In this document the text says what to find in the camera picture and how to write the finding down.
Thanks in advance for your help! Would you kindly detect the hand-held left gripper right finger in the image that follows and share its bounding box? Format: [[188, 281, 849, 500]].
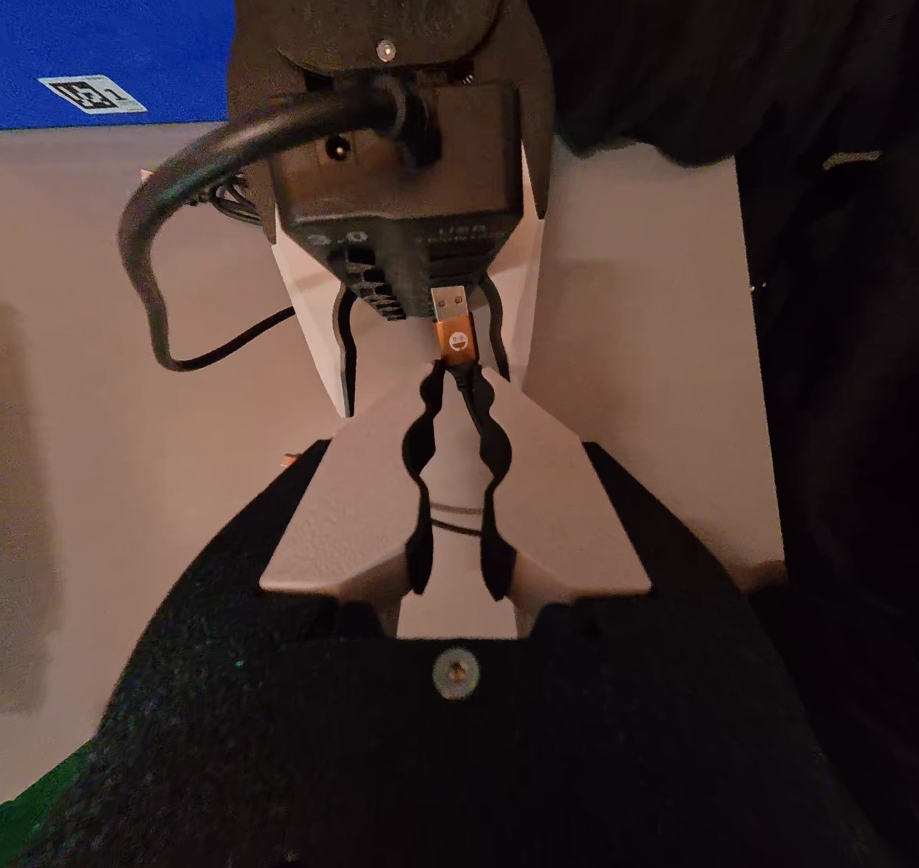
[[470, 366, 654, 638]]

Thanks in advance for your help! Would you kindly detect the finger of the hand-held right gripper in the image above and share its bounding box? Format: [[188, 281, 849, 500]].
[[271, 208, 358, 419], [484, 149, 544, 382]]

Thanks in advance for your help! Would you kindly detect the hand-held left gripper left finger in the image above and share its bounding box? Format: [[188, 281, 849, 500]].
[[258, 360, 440, 638]]

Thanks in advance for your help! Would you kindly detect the orange usb cable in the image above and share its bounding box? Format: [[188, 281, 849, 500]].
[[425, 283, 496, 535]]

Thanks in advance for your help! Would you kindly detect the black usb hub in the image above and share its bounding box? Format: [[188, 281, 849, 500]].
[[269, 82, 525, 323]]

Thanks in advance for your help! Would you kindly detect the thick black hub cable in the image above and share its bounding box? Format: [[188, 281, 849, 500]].
[[118, 82, 442, 374]]

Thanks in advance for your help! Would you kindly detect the person's right forearm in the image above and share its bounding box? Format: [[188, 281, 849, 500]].
[[527, 0, 919, 169]]

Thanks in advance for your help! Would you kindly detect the blue plastic bin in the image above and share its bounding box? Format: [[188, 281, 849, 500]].
[[0, 0, 252, 130]]

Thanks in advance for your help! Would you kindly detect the thin black cable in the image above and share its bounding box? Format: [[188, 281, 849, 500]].
[[190, 173, 265, 224]]

